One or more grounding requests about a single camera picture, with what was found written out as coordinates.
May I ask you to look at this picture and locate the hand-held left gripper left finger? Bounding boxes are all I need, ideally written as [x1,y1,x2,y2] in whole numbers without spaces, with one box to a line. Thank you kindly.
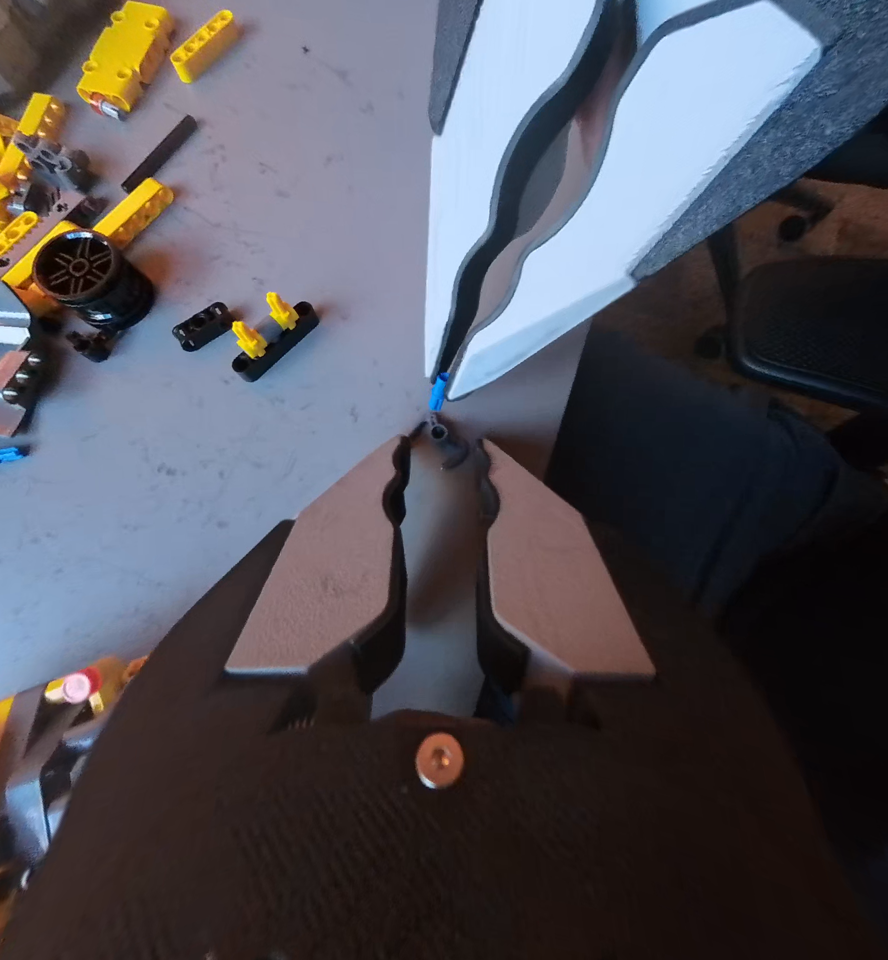
[223,435,413,699]

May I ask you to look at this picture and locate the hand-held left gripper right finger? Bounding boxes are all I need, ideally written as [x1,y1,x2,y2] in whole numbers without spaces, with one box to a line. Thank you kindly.
[476,438,657,699]

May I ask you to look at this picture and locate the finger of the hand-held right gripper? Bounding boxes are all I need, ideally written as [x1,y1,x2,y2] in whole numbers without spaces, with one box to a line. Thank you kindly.
[447,0,821,400]
[427,0,625,380]

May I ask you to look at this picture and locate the dark grey claw connector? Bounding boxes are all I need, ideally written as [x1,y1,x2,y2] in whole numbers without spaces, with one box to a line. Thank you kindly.
[414,420,471,472]

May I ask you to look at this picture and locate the black beam with yellow pins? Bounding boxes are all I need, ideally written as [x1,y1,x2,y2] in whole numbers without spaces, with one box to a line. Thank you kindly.
[232,291,321,384]

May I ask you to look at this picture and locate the short black holed beam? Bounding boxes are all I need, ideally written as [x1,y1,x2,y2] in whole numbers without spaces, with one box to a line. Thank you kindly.
[172,301,235,352]

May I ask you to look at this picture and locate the grey desk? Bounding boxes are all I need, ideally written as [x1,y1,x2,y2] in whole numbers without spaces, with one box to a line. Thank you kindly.
[0,0,595,714]

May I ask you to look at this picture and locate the black office chair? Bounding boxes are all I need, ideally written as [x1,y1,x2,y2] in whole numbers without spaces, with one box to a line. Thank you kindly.
[695,176,835,361]

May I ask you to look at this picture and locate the person's leg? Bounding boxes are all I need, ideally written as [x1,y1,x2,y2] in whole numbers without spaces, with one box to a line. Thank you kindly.
[545,328,888,624]

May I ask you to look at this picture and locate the short yellow holed beam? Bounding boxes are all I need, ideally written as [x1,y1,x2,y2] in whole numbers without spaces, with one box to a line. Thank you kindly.
[170,9,236,84]

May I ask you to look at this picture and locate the black axle rod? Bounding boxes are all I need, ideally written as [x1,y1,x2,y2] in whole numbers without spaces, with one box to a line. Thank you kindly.
[121,114,199,195]

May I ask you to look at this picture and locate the black angled connector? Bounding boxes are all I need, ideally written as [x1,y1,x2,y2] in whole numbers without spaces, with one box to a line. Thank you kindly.
[67,328,118,363]

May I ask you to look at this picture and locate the long yellow holed beam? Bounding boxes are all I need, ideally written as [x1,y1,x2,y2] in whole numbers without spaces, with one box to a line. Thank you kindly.
[93,177,175,247]

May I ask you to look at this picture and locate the yellow motor block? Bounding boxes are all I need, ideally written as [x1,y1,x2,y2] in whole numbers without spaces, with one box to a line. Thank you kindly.
[76,0,176,121]

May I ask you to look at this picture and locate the black spoked wheel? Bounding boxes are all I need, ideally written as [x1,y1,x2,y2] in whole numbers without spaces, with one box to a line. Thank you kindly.
[31,231,156,327]

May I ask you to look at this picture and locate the dark grey joint connector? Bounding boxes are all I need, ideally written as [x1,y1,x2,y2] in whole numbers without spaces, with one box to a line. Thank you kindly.
[12,131,100,192]

